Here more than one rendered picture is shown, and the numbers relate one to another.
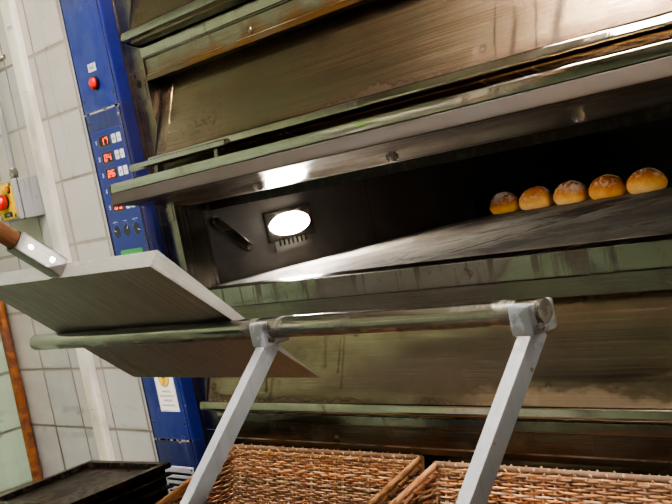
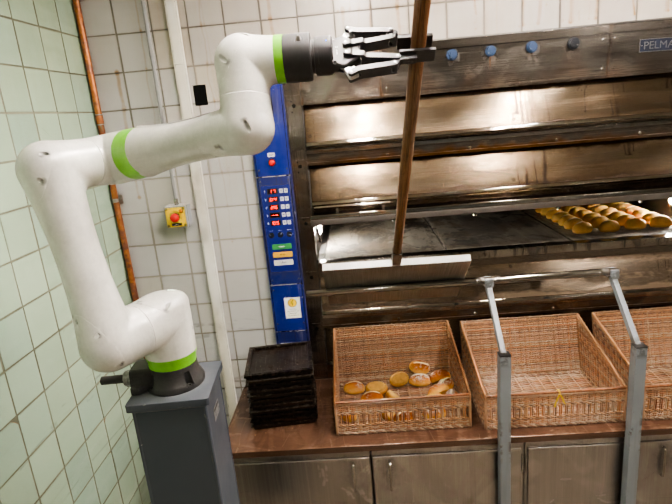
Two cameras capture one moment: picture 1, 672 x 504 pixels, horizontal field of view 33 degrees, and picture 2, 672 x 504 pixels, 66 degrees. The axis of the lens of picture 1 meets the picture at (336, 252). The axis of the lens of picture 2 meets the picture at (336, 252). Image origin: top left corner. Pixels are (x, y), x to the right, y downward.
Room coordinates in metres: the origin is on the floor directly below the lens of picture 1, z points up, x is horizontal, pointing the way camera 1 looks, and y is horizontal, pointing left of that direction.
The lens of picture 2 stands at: (0.67, 1.91, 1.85)
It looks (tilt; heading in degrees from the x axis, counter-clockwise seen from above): 15 degrees down; 315
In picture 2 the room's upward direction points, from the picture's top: 5 degrees counter-clockwise
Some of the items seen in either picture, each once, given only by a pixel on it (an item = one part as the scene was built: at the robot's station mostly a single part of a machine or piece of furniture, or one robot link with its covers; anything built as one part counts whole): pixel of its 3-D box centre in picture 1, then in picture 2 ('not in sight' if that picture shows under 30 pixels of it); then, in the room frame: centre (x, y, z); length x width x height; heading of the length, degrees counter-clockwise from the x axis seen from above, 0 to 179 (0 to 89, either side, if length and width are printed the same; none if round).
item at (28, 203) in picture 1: (18, 199); (178, 215); (2.80, 0.74, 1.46); 0.10 x 0.07 x 0.10; 42
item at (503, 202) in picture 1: (505, 201); not in sight; (2.92, -0.46, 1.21); 0.10 x 0.07 x 0.05; 37
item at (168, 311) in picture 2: not in sight; (162, 329); (1.87, 1.35, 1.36); 0.16 x 0.13 x 0.19; 104
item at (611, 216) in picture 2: not in sight; (597, 213); (1.57, -1.00, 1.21); 0.61 x 0.48 x 0.06; 132
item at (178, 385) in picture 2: not in sight; (153, 373); (1.91, 1.38, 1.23); 0.26 x 0.15 x 0.06; 46
